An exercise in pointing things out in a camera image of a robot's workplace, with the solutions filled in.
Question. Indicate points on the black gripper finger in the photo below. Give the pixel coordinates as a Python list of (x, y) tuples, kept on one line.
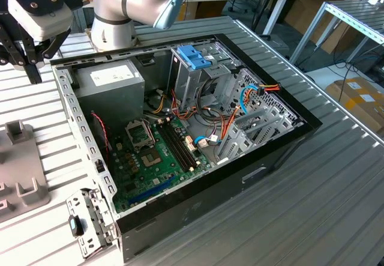
[(12, 47), (57, 42)]

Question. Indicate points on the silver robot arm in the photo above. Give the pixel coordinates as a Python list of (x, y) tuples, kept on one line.
[(114, 1)]

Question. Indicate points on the metal disk bay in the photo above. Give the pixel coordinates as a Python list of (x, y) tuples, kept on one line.
[(240, 137)]

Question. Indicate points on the grey power supply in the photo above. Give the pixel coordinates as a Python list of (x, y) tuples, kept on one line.
[(111, 98)]

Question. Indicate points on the grey parts rack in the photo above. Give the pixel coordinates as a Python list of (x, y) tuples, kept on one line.
[(21, 164)]

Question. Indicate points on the blue plastic drive latch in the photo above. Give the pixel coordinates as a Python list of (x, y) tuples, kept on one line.
[(192, 57)]

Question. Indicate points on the metal drive cage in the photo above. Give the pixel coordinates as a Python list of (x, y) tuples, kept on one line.
[(186, 86)]

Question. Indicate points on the CPU socket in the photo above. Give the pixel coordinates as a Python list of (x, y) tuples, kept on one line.
[(151, 159)]

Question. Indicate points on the black RAM slot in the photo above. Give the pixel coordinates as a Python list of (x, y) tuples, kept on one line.
[(175, 149), (184, 143)]

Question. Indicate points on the green motherboard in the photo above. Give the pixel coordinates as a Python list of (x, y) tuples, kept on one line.
[(144, 185)]

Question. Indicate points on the blue expansion slot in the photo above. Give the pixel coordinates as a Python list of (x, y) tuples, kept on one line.
[(153, 189)]

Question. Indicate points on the black latch blue mark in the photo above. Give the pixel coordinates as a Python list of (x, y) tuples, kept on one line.
[(76, 225)]

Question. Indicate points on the black stand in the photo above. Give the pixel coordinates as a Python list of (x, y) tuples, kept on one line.
[(264, 7)]

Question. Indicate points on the black PC case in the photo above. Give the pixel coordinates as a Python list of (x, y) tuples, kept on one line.
[(210, 206)]

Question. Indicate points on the labelled cardboard box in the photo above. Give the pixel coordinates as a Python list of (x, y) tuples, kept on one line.
[(354, 104)]

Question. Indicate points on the white camera box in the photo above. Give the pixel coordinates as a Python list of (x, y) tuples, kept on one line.
[(45, 22)]

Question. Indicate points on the silver expansion bracket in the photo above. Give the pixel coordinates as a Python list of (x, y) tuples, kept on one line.
[(90, 218)]

